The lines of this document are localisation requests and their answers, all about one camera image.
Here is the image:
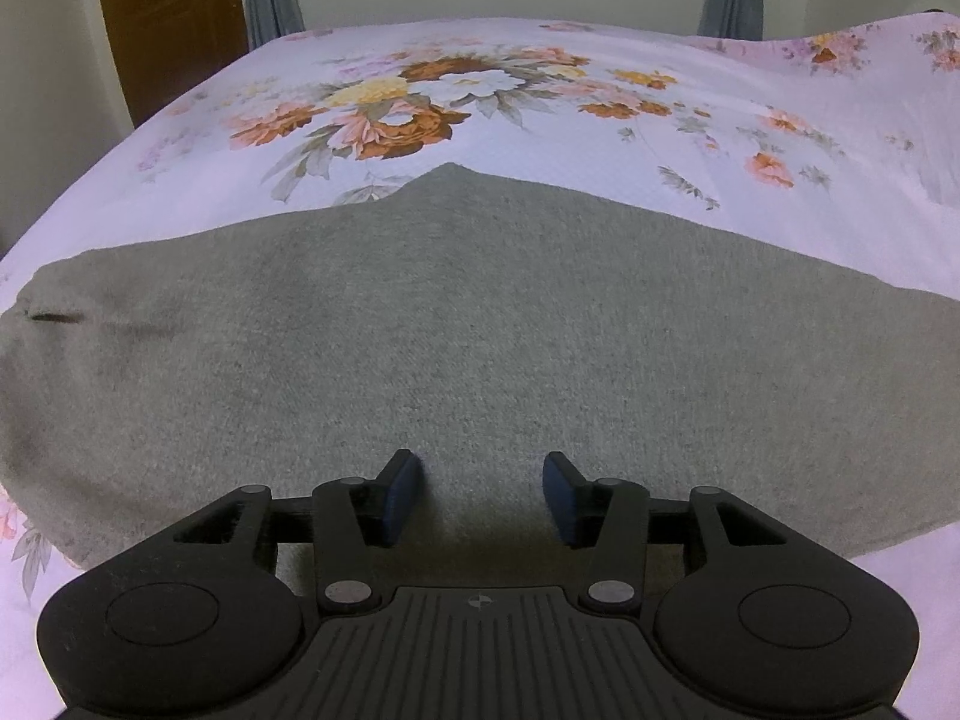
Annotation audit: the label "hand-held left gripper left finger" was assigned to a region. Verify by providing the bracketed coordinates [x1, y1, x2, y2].
[174, 449, 421, 614]

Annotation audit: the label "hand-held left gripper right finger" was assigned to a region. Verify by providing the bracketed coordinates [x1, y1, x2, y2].
[541, 451, 788, 612]

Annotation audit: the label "floral pink bed sheet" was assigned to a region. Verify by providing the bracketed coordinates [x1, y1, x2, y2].
[0, 11, 960, 720]

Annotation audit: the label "brown wooden door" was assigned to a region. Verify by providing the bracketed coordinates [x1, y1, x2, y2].
[94, 0, 250, 128]

